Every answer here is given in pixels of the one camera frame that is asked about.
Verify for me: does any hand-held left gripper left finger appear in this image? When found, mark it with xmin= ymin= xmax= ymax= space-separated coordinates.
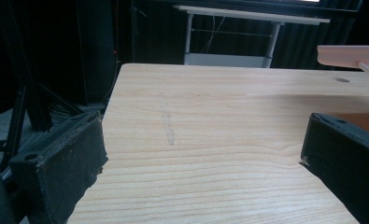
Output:
xmin=9 ymin=110 xmax=109 ymax=224

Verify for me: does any black curtain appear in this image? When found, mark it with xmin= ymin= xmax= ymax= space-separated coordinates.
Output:
xmin=131 ymin=0 xmax=369 ymax=71

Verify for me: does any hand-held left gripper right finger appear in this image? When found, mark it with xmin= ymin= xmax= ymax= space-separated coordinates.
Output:
xmin=299 ymin=112 xmax=369 ymax=224

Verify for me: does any white metal frame table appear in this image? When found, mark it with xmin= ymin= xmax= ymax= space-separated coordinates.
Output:
xmin=173 ymin=4 xmax=332 ymax=69

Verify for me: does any black metal stand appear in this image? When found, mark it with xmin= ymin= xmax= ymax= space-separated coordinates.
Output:
xmin=0 ymin=0 xmax=86 ymax=174

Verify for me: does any thin white cable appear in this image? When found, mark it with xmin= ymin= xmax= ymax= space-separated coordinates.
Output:
xmin=200 ymin=15 xmax=227 ymax=54

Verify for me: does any pink plastic tray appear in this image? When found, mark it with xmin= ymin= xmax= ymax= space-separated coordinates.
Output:
xmin=316 ymin=45 xmax=369 ymax=82

